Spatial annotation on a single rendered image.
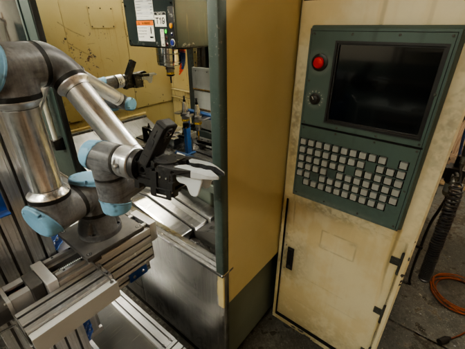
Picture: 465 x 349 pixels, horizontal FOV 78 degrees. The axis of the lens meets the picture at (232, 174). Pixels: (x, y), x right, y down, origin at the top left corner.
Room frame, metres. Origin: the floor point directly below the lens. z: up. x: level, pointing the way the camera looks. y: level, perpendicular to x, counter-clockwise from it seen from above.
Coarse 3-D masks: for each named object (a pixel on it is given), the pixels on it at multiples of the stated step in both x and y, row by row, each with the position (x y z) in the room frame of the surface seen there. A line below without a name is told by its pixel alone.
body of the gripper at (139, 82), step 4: (136, 72) 1.88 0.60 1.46; (124, 76) 1.77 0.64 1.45; (132, 76) 1.82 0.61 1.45; (136, 76) 1.81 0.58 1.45; (128, 80) 1.80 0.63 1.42; (132, 80) 1.81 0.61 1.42; (136, 80) 1.81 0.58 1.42; (140, 80) 1.84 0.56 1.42; (128, 84) 1.79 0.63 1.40; (132, 84) 1.81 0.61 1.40; (136, 84) 1.81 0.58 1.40; (140, 84) 1.84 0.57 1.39; (124, 88) 1.79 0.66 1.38; (128, 88) 1.80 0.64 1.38
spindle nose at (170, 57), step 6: (156, 48) 1.99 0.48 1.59; (162, 48) 1.97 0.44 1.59; (168, 48) 1.96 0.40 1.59; (156, 54) 2.00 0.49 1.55; (162, 54) 1.97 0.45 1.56; (168, 54) 1.97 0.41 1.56; (174, 54) 1.98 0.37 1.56; (162, 60) 1.97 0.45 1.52; (168, 60) 1.96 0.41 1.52; (174, 60) 1.98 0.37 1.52; (180, 60) 2.02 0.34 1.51
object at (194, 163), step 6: (192, 162) 0.56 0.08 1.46; (198, 162) 0.56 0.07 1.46; (204, 162) 0.56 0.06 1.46; (204, 168) 0.54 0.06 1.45; (210, 168) 0.54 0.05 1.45; (216, 168) 0.53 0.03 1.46; (222, 174) 0.52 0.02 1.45; (204, 180) 0.55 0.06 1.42; (210, 180) 0.55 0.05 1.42; (204, 186) 0.55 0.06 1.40
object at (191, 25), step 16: (128, 0) 1.92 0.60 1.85; (160, 0) 1.74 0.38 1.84; (176, 0) 1.70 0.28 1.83; (192, 0) 1.78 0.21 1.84; (128, 16) 1.94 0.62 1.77; (176, 16) 1.69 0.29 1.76; (192, 16) 1.78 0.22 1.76; (128, 32) 1.95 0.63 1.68; (160, 32) 1.76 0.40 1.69; (176, 32) 1.69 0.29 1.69; (192, 32) 1.77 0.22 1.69; (176, 48) 1.69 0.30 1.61
